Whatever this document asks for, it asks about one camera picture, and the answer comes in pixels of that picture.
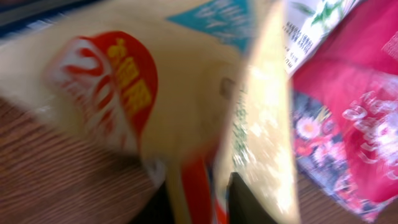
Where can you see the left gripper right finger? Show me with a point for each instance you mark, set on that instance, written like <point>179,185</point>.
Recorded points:
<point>243,207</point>

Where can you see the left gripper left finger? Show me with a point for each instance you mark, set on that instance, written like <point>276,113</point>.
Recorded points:
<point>157,211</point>

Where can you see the cream snack bag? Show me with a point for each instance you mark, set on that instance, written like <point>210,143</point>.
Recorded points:
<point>104,101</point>

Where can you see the red purple liners pack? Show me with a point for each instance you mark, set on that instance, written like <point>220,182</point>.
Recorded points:
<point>345,111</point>

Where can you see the white conditioner tube gold cap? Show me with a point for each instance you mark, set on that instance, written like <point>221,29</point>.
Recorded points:
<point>306,24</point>

